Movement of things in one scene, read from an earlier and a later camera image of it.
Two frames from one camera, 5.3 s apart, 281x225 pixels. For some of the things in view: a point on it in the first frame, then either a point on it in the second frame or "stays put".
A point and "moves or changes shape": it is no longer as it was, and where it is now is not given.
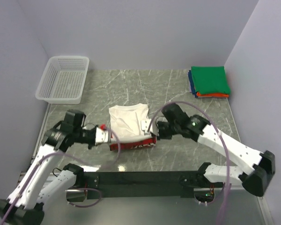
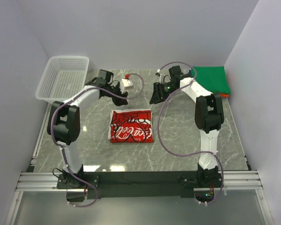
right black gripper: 160,135 -> 157,96
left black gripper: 91,145 -> 119,101
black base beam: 147,184 stays put
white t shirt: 125,127 moves or changes shape
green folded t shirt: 210,80 stays put
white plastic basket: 63,79 stays put
